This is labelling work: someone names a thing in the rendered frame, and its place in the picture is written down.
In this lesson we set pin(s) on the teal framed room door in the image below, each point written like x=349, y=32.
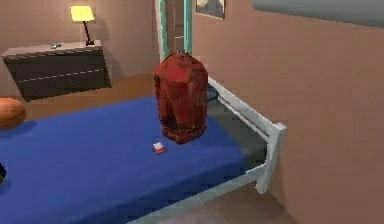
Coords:
x=175, y=26

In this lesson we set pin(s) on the small black object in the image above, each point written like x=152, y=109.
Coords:
x=2, y=172

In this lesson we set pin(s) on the dark round object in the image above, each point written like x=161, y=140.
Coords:
x=212, y=93

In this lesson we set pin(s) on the framed wall picture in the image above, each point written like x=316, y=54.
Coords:
x=210, y=7

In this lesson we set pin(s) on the small red white box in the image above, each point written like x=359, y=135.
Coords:
x=159, y=147

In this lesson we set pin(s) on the orange basketball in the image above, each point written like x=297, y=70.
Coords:
x=10, y=113

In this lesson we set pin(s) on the dark chest of drawers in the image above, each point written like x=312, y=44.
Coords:
x=60, y=73

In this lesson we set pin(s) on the blue bed with white frame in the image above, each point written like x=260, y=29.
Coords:
x=100, y=160

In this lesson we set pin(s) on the yellow shade table lamp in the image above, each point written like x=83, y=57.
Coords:
x=83, y=16

